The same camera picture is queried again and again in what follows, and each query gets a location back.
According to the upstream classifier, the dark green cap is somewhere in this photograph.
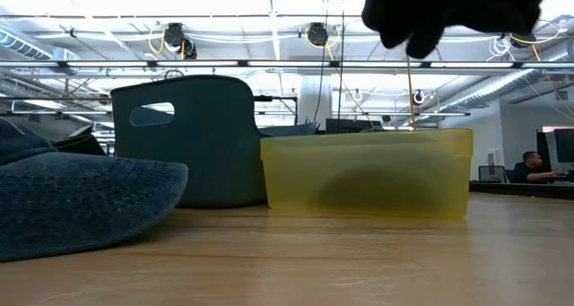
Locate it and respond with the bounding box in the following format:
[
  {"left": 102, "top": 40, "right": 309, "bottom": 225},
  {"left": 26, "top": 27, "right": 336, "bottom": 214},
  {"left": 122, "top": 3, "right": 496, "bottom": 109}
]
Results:
[
  {"left": 0, "top": 117, "right": 189, "bottom": 263},
  {"left": 361, "top": 0, "right": 552, "bottom": 60}
]

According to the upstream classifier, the small green succulent plant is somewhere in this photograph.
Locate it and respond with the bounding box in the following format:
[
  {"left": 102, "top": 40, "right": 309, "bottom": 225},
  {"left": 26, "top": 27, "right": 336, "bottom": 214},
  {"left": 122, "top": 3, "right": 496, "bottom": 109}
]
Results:
[{"left": 299, "top": 116, "right": 322, "bottom": 135}]

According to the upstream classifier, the yellow translucent plastic tray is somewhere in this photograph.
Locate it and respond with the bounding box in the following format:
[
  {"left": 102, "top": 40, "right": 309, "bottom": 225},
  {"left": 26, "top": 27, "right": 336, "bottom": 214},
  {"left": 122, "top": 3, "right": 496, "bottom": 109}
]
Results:
[{"left": 259, "top": 127, "right": 474, "bottom": 221}]

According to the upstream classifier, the black bent metal bar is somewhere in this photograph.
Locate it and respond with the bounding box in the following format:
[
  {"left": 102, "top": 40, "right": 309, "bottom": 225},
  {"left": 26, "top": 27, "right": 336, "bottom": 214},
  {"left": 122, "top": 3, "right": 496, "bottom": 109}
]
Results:
[{"left": 253, "top": 94, "right": 300, "bottom": 127}]

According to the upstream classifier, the black perforated computer case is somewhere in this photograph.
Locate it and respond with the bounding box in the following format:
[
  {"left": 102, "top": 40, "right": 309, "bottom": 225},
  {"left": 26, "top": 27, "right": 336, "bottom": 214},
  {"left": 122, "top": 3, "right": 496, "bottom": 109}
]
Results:
[{"left": 326, "top": 118, "right": 385, "bottom": 135}]

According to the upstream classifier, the teal plastic bin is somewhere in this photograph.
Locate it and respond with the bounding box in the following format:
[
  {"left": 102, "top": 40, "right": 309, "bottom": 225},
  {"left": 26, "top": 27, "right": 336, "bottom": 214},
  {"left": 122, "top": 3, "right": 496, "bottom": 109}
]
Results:
[{"left": 110, "top": 74, "right": 318, "bottom": 209}]

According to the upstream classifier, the long linear ceiling light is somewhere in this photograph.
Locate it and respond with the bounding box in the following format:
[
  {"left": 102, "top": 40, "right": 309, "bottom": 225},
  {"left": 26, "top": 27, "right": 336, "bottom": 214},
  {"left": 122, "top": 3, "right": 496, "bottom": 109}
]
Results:
[{"left": 254, "top": 110, "right": 472, "bottom": 118}]

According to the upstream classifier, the black office desk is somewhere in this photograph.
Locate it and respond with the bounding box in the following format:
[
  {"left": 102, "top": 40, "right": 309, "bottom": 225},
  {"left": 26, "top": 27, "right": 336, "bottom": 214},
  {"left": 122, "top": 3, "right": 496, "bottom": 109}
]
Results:
[{"left": 468, "top": 179, "right": 574, "bottom": 202}]

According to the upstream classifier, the person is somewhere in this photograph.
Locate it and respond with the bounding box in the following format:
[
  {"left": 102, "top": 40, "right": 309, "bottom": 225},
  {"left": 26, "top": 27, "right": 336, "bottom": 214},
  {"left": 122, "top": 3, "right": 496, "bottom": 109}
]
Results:
[{"left": 510, "top": 151, "right": 564, "bottom": 185}]

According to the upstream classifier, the black computer monitor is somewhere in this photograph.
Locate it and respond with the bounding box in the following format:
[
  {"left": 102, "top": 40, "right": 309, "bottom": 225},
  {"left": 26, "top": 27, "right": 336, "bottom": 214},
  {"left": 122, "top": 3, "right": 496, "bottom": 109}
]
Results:
[{"left": 535, "top": 126, "right": 574, "bottom": 172}]

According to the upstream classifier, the black hanging cable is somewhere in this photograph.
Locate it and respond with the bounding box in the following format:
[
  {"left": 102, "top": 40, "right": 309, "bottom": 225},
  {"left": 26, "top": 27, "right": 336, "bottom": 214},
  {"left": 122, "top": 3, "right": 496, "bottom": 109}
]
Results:
[{"left": 312, "top": 0, "right": 331, "bottom": 123}]

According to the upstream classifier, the black ceiling cable reel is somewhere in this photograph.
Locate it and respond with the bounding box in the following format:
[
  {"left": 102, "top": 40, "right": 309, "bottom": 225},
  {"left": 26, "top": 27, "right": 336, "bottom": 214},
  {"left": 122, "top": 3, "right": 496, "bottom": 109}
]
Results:
[
  {"left": 509, "top": 31, "right": 539, "bottom": 50},
  {"left": 304, "top": 22, "right": 331, "bottom": 48},
  {"left": 161, "top": 22, "right": 198, "bottom": 60}
]

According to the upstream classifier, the silver ventilation duct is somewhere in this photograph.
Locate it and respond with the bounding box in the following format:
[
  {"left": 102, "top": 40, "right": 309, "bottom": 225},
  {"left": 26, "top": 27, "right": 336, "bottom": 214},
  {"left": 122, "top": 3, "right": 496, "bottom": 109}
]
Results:
[{"left": 441, "top": 66, "right": 546, "bottom": 114}]

